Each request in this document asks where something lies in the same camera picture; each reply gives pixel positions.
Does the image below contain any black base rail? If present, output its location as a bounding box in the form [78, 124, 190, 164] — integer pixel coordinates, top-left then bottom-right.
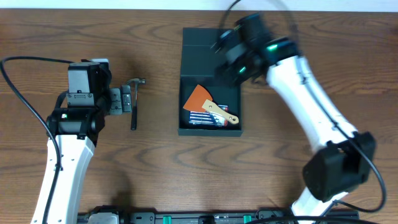
[76, 203, 360, 224]

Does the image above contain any black open gift box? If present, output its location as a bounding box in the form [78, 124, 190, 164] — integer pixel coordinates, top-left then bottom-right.
[178, 27, 243, 137]

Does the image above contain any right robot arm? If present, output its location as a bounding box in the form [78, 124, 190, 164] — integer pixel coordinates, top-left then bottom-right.
[213, 14, 376, 223]

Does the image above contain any black handled claw hammer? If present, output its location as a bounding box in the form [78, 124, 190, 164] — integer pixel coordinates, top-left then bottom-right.
[126, 78, 146, 131]

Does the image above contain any orange scraper wooden handle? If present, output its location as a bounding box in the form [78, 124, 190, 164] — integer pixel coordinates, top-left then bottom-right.
[183, 85, 239, 124]

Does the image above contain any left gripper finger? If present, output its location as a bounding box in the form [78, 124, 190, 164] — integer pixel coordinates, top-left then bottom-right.
[109, 88, 122, 115]
[121, 85, 132, 113]

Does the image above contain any screwdriver set blister pack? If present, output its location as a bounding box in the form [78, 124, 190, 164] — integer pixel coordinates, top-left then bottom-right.
[188, 111, 228, 127]

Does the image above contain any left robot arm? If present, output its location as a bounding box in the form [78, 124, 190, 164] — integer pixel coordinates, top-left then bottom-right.
[32, 58, 136, 223]

